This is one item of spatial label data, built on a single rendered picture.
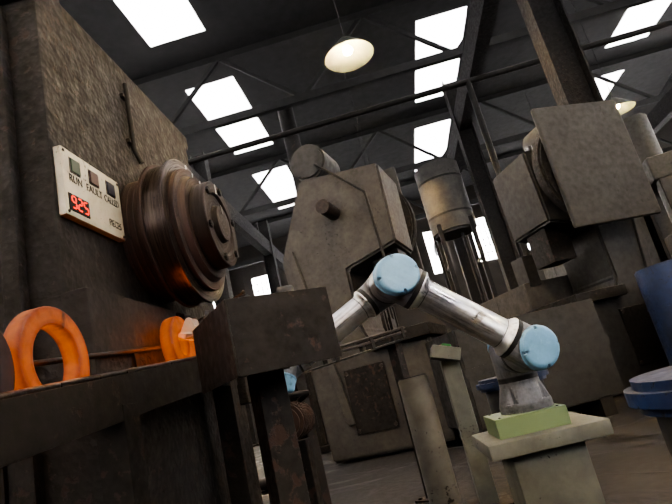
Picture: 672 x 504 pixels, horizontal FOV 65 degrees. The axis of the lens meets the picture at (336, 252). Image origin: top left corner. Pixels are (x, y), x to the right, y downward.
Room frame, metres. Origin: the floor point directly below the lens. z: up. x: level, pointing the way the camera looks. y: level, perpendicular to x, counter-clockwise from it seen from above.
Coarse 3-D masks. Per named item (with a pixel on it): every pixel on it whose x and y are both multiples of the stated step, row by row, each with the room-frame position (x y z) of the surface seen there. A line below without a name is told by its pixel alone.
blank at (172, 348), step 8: (168, 320) 1.37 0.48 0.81; (176, 320) 1.39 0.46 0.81; (160, 328) 1.35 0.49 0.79; (168, 328) 1.35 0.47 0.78; (176, 328) 1.38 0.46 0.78; (160, 336) 1.34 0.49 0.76; (168, 336) 1.34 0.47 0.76; (176, 336) 1.37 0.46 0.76; (168, 344) 1.34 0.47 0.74; (176, 344) 1.36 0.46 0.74; (184, 344) 1.45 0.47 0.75; (192, 344) 1.47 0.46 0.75; (168, 352) 1.34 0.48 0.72; (176, 352) 1.35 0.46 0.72; (184, 352) 1.44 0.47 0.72; (192, 352) 1.46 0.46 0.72; (168, 360) 1.35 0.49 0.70
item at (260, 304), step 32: (320, 288) 0.99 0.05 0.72; (224, 320) 0.91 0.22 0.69; (256, 320) 0.92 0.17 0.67; (288, 320) 0.95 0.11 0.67; (320, 320) 0.99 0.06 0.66; (224, 352) 0.94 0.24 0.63; (256, 352) 0.92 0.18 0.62; (288, 352) 0.95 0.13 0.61; (320, 352) 0.98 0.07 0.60; (256, 384) 1.05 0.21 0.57; (256, 416) 1.08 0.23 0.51; (288, 416) 1.07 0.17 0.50; (288, 448) 1.06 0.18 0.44; (288, 480) 1.05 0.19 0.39
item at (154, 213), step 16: (176, 160) 1.51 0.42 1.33; (160, 176) 1.37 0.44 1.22; (144, 192) 1.37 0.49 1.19; (160, 192) 1.35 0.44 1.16; (144, 208) 1.36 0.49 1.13; (160, 208) 1.34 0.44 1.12; (160, 224) 1.36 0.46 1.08; (160, 240) 1.37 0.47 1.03; (160, 256) 1.39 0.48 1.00; (176, 256) 1.39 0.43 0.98; (176, 272) 1.43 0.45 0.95; (176, 288) 1.48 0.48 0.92; (192, 288) 1.47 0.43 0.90
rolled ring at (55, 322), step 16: (16, 320) 0.80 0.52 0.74; (32, 320) 0.81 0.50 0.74; (48, 320) 0.85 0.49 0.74; (64, 320) 0.89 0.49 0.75; (16, 336) 0.78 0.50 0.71; (32, 336) 0.80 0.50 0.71; (64, 336) 0.90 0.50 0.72; (80, 336) 0.93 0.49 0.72; (16, 352) 0.77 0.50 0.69; (32, 352) 0.80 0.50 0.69; (64, 352) 0.92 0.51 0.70; (80, 352) 0.93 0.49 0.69; (16, 368) 0.77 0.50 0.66; (32, 368) 0.80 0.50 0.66; (64, 368) 0.92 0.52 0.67; (80, 368) 0.92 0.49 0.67; (16, 384) 0.78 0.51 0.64; (32, 384) 0.79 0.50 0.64
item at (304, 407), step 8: (296, 408) 1.80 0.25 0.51; (304, 408) 1.88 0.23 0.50; (296, 416) 1.79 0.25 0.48; (304, 416) 1.81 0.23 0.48; (312, 416) 1.94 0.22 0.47; (296, 424) 1.79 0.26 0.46; (304, 424) 1.81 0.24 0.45; (312, 424) 1.94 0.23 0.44; (296, 432) 1.79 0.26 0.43; (304, 432) 1.83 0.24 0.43; (304, 440) 1.82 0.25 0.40; (304, 448) 1.82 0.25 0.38; (304, 456) 1.82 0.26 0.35; (312, 456) 1.87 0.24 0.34; (304, 464) 1.82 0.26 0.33; (312, 464) 1.84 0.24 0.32; (304, 472) 1.82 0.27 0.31; (312, 472) 1.82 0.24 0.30; (312, 480) 1.82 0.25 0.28; (312, 488) 1.82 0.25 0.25; (320, 488) 1.89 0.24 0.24; (312, 496) 1.82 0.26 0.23; (320, 496) 1.86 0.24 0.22
